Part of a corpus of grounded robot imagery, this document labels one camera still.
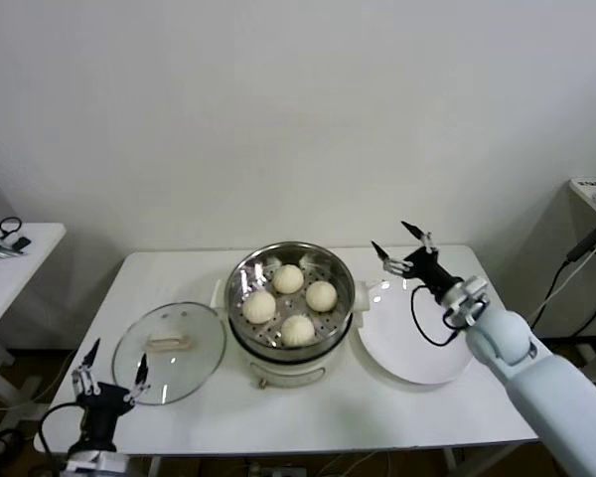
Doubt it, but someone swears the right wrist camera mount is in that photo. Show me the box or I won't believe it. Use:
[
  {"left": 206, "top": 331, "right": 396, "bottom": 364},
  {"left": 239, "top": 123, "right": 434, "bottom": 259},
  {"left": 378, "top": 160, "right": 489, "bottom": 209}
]
[{"left": 439, "top": 275, "right": 491, "bottom": 329}]

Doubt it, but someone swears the black floor cable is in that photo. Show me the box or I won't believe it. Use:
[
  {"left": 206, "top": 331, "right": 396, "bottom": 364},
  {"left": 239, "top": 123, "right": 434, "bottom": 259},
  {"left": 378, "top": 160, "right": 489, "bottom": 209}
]
[{"left": 0, "top": 426, "right": 26, "bottom": 458}]

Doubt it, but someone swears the black power adapter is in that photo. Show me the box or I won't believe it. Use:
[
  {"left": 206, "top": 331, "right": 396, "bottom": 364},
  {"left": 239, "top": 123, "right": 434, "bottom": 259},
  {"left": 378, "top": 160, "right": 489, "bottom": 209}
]
[{"left": 565, "top": 228, "right": 596, "bottom": 264}]

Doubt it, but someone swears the white wall cable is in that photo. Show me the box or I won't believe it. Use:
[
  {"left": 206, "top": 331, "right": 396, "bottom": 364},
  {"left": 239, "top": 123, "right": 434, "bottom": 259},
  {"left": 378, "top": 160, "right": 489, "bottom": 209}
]
[{"left": 523, "top": 247, "right": 596, "bottom": 329}]

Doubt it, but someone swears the white steamed baozi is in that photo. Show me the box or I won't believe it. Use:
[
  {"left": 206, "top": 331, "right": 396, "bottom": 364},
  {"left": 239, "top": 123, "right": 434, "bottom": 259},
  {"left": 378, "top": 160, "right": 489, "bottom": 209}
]
[
  {"left": 241, "top": 290, "right": 278, "bottom": 324},
  {"left": 280, "top": 314, "right": 316, "bottom": 348},
  {"left": 305, "top": 281, "right": 339, "bottom": 313},
  {"left": 271, "top": 263, "right": 305, "bottom": 294}
]

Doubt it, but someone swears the glass pot lid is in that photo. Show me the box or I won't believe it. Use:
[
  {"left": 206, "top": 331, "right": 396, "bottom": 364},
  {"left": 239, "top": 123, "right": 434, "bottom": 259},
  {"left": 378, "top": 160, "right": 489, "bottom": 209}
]
[{"left": 111, "top": 300, "right": 228, "bottom": 406}]

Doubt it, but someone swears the white round plate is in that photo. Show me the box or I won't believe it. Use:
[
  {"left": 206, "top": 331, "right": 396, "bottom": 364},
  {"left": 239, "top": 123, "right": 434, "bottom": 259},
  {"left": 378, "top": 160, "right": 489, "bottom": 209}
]
[{"left": 356, "top": 278, "right": 476, "bottom": 385}]

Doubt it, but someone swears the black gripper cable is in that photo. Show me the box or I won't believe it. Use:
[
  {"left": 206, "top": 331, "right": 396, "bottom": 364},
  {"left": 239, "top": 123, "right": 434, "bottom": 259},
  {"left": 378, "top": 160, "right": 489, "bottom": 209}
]
[
  {"left": 38, "top": 402, "right": 88, "bottom": 454},
  {"left": 409, "top": 285, "right": 461, "bottom": 347}
]

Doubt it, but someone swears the black adapter cable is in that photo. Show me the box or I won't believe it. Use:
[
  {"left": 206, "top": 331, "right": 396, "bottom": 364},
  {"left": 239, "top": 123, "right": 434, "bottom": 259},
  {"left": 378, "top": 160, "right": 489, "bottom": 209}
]
[{"left": 523, "top": 260, "right": 575, "bottom": 339}]

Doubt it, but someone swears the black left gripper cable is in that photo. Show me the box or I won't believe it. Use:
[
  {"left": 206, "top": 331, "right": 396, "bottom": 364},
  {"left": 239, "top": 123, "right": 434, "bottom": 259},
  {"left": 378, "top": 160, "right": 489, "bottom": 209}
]
[{"left": 38, "top": 402, "right": 88, "bottom": 454}]

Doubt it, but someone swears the steel steamer basket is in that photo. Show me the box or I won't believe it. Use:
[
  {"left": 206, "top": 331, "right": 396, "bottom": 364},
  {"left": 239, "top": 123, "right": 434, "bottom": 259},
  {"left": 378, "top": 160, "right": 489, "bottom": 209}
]
[{"left": 211, "top": 241, "right": 373, "bottom": 363}]

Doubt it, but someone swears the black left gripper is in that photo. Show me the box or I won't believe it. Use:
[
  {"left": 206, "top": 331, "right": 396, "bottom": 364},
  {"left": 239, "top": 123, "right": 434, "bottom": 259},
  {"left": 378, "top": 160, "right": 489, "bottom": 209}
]
[{"left": 71, "top": 338, "right": 153, "bottom": 448}]

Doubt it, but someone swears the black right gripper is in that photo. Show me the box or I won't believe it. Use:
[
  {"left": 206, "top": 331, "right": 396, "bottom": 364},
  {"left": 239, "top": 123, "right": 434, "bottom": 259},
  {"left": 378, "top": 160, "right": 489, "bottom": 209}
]
[{"left": 371, "top": 221, "right": 466, "bottom": 299}]

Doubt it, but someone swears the white work table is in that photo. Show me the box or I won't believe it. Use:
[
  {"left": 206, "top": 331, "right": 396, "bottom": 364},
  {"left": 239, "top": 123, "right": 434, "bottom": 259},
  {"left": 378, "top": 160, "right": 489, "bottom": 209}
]
[{"left": 33, "top": 243, "right": 571, "bottom": 477}]

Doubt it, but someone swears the white side table with label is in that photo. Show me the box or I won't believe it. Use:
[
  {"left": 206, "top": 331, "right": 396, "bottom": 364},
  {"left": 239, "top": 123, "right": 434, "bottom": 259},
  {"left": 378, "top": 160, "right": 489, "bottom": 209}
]
[{"left": 545, "top": 177, "right": 596, "bottom": 388}]

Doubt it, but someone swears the power strip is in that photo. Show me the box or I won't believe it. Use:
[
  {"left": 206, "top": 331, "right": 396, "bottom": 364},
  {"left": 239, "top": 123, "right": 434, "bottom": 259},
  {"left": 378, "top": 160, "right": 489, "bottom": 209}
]
[{"left": 247, "top": 463, "right": 307, "bottom": 477}]

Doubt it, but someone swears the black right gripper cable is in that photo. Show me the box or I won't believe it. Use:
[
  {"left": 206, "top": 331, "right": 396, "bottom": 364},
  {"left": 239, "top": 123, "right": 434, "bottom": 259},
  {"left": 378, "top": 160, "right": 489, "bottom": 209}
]
[{"left": 409, "top": 285, "right": 461, "bottom": 347}]

